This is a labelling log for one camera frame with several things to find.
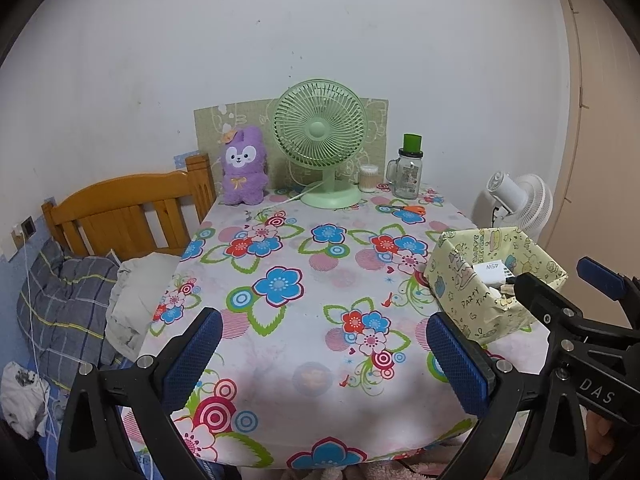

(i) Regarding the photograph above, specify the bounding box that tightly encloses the wooden headboard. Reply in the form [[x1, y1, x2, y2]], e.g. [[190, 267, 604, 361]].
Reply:
[[41, 154, 217, 258]]

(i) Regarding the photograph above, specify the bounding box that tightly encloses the purple plush toy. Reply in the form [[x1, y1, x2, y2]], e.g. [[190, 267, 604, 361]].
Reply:
[[220, 126, 271, 207]]

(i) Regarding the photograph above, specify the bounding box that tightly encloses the beige door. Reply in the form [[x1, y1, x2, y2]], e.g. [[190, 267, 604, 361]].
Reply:
[[542, 0, 640, 281]]

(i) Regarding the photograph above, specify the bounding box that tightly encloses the person's right hand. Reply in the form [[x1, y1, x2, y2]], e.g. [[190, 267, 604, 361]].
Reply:
[[585, 407, 621, 466]]

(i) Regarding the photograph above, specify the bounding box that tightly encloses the yellow cartoon printed box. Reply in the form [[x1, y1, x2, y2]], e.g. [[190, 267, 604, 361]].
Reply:
[[424, 227, 568, 346]]

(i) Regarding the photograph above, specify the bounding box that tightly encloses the thin white wire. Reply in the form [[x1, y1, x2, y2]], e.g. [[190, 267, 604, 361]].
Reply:
[[21, 230, 53, 436]]

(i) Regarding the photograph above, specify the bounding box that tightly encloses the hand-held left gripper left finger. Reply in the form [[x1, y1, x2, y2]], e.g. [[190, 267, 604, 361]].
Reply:
[[56, 306, 224, 480]]

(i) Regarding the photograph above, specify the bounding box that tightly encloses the white floor fan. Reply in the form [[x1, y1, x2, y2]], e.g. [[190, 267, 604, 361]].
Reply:
[[472, 171, 554, 241]]

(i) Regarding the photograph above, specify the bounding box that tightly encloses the white power adapter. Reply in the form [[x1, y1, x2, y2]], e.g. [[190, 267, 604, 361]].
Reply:
[[471, 260, 516, 286]]

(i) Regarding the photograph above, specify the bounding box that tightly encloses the green desk fan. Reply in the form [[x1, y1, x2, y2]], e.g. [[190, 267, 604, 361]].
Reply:
[[272, 78, 370, 209]]

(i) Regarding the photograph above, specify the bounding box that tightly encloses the green patterned board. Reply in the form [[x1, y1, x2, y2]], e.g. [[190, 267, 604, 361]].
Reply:
[[194, 96, 390, 191]]

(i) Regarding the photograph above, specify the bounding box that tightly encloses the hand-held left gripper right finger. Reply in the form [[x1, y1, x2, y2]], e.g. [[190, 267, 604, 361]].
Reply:
[[425, 311, 591, 480]]

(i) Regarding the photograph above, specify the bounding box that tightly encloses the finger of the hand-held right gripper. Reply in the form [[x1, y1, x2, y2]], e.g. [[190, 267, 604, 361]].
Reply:
[[513, 271, 601, 356], [576, 256, 640, 336]]

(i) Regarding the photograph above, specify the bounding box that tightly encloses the floral tablecloth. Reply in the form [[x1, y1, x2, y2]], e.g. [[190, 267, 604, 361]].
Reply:
[[120, 183, 571, 471]]

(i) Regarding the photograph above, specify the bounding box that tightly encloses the white crumpled cloth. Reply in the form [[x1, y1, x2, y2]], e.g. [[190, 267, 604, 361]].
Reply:
[[0, 361, 51, 440]]

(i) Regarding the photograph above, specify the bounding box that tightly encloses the glass jar with green lid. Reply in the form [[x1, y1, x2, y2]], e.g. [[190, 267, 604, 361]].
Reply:
[[385, 133, 425, 199]]

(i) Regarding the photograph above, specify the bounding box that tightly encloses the grey plaid blanket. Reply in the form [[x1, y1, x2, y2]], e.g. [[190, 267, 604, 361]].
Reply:
[[16, 237, 121, 391]]

